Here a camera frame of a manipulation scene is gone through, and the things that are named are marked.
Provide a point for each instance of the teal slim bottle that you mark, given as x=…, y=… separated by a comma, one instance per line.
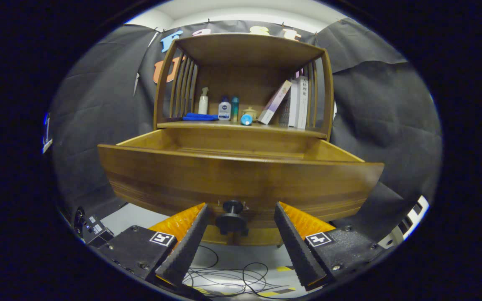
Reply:
x=234, y=108

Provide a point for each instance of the wooden drawer with black knob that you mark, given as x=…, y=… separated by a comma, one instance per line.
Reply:
x=241, y=179

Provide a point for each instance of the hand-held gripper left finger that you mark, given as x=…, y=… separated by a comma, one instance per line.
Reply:
x=188, y=246

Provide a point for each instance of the wooden countertop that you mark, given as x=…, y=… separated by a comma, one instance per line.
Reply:
x=274, y=128

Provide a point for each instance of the white lotion bottle blue cap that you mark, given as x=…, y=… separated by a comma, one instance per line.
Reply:
x=224, y=112

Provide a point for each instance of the white and black striped object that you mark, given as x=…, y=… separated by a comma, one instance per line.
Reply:
x=410, y=217

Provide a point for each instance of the blue and white cosmetic tube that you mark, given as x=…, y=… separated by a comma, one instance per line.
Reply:
x=246, y=120

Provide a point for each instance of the white book with black title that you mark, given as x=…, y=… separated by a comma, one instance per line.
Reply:
x=303, y=104

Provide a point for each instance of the plain white book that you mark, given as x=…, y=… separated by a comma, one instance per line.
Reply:
x=293, y=104

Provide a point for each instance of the wooden cabinet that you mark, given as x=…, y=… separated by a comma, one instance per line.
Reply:
x=245, y=48

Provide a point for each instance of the beige lidded teacup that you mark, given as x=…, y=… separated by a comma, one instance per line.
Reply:
x=250, y=111

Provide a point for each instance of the purple and white book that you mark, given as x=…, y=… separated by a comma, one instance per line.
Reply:
x=274, y=102

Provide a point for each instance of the white pump bottle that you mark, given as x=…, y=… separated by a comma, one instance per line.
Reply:
x=203, y=106

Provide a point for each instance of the blue folded cloth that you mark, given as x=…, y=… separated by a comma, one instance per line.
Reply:
x=199, y=116

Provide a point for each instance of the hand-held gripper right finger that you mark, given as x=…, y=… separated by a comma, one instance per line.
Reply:
x=295, y=246

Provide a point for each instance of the black electronic device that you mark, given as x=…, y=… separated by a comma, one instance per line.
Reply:
x=94, y=230

